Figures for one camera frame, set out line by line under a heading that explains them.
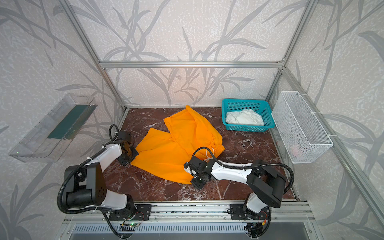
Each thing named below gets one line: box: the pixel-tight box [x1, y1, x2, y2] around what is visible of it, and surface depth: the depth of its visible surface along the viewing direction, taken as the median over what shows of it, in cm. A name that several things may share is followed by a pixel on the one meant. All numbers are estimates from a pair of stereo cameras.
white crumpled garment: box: [225, 109, 265, 126], surface depth 113 cm
